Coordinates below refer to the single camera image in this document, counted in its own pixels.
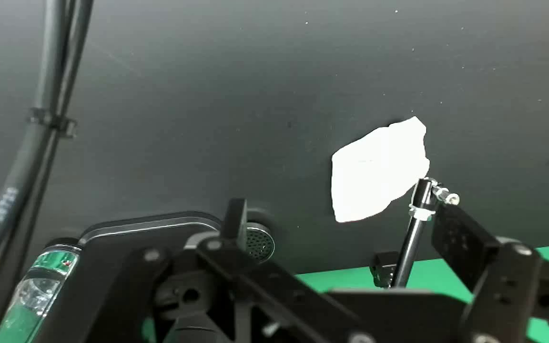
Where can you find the black coffee machine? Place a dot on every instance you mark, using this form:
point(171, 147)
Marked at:
point(129, 235)

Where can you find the white kitchen towel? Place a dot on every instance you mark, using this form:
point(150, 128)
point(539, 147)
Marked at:
point(377, 172)

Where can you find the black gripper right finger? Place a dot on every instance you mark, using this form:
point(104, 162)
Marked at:
point(510, 286)

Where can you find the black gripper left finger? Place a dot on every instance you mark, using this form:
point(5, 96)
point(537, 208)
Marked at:
point(268, 279)

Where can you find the metal rod with clamp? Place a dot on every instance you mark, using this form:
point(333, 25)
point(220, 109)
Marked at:
point(415, 229)

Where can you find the small round black knob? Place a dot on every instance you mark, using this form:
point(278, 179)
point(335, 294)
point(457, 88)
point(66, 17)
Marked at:
point(260, 244)

